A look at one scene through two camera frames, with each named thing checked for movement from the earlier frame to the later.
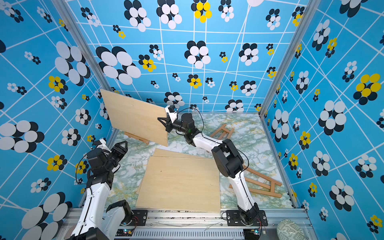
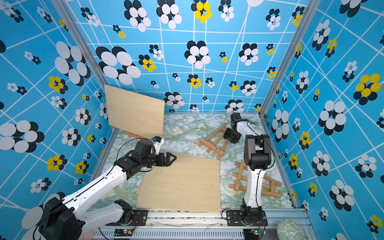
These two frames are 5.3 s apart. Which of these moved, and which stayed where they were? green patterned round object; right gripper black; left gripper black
Moved: right gripper black; left gripper black
Stayed: green patterned round object
